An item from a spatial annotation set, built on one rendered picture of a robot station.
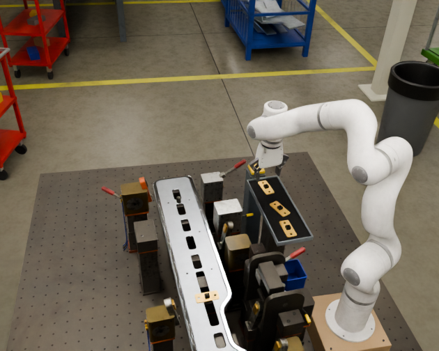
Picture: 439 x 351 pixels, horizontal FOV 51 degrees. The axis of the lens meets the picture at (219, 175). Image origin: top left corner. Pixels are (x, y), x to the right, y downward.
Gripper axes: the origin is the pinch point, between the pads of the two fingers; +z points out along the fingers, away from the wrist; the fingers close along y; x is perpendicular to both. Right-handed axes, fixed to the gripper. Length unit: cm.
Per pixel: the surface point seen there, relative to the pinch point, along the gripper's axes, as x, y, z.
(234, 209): 3.0, 14.8, 11.5
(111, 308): 2, 68, 53
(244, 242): 18.6, 17.2, 14.5
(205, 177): -25.7, 16.5, 16.6
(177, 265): 14, 42, 23
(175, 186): -31.4, 28.9, 22.6
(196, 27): -475, -134, 123
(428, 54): -253, -341, 97
